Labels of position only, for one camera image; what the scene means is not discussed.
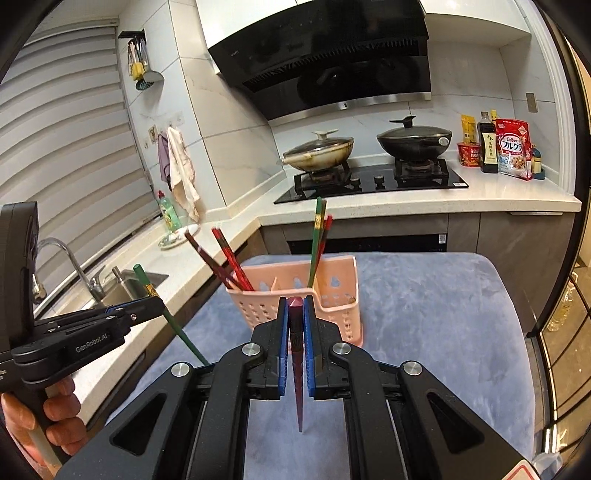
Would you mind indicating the dark brown chopstick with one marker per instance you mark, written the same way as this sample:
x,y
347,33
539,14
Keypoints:
x,y
203,256

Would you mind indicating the purple hanging cloth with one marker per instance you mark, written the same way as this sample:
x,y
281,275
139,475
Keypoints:
x,y
163,161

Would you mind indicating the pink perforated utensil holder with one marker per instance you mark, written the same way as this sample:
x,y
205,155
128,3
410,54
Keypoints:
x,y
339,295

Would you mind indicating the red cereal bag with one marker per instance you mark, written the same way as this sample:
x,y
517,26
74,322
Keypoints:
x,y
513,147

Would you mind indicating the person's left hand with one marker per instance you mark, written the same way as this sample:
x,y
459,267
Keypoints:
x,y
64,406

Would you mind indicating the blue and yellow holder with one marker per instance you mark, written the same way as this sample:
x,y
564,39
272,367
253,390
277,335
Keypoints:
x,y
537,164

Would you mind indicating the white hanging towel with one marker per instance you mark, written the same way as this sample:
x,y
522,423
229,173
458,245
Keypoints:
x,y
182,175

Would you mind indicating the black wok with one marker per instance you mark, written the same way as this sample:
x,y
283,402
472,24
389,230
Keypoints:
x,y
413,148

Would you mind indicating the beige frying pan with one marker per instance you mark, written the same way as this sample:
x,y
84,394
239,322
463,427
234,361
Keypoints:
x,y
323,159

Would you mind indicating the glass pan lid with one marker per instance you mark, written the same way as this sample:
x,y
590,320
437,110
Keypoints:
x,y
318,145

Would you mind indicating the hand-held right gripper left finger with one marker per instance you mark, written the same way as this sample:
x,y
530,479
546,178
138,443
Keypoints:
x,y
283,364

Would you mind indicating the black range hood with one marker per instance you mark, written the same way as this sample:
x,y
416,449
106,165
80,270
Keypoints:
x,y
323,55

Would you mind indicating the clear plastic bottle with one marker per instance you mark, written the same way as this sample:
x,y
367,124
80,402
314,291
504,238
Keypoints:
x,y
565,304

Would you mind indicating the grey wall switch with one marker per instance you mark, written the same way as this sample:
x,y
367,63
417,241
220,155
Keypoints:
x,y
532,102

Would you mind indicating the red chopstick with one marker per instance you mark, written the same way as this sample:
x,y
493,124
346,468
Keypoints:
x,y
231,258
324,240

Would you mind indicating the white window blind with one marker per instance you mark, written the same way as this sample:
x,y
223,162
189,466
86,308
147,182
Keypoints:
x,y
69,138

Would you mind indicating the black gas stove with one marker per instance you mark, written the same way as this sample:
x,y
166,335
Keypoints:
x,y
378,184

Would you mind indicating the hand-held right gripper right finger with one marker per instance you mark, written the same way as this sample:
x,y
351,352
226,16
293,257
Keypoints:
x,y
310,364

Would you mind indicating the black grid glass door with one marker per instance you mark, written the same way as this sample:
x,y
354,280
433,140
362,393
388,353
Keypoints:
x,y
568,369

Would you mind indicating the white plate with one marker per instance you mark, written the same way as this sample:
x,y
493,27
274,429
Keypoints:
x,y
180,235

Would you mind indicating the dark soy sauce bottle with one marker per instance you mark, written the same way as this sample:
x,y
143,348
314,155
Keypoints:
x,y
488,152

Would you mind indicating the maroon chopstick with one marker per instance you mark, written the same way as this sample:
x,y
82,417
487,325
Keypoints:
x,y
299,397

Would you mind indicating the green chopstick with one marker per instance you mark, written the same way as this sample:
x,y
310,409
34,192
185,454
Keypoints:
x,y
315,230
184,337

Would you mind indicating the stainless steel sink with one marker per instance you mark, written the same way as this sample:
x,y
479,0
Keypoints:
x,y
138,286

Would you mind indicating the black wall hook rack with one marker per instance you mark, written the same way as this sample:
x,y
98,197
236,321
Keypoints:
x,y
131,34

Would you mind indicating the red instant noodle cup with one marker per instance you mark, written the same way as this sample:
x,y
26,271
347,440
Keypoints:
x,y
468,154

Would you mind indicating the blue-grey fleece blanket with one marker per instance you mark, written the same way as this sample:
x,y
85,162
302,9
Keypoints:
x,y
438,346

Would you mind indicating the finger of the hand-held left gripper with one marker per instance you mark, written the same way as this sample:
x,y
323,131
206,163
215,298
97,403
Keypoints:
x,y
138,310

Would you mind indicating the yellow food packet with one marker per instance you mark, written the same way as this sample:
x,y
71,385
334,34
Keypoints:
x,y
467,129

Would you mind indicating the white plastic bag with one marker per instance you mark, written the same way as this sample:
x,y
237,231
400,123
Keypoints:
x,y
547,468

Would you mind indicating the black wok lid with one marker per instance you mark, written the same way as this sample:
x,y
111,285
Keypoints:
x,y
411,131

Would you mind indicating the metal sink soap dispenser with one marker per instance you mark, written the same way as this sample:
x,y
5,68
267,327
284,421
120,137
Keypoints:
x,y
117,273

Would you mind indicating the green dish soap bottle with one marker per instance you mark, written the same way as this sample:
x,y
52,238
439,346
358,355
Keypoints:
x,y
170,214

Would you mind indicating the metal kitchen faucet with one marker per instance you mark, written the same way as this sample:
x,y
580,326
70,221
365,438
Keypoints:
x,y
51,244

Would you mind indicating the metal strainer ladle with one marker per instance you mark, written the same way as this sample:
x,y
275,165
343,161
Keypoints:
x,y
150,82

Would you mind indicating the yellow hanging brush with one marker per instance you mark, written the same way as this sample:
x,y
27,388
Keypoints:
x,y
137,70

